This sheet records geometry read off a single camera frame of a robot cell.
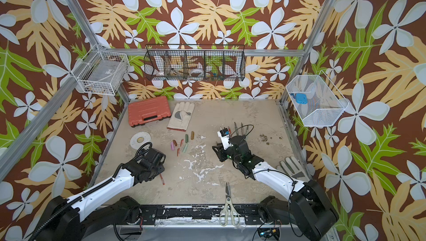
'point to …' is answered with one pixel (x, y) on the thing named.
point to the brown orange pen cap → (192, 135)
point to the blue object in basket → (301, 98)
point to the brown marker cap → (175, 142)
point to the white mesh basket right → (325, 103)
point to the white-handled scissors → (235, 217)
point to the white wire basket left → (101, 71)
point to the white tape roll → (139, 138)
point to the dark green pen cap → (186, 138)
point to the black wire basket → (194, 62)
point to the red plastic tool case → (147, 110)
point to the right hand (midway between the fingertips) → (214, 145)
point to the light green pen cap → (185, 148)
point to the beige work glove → (181, 115)
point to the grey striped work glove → (291, 167)
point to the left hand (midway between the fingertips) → (162, 165)
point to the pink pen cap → (172, 146)
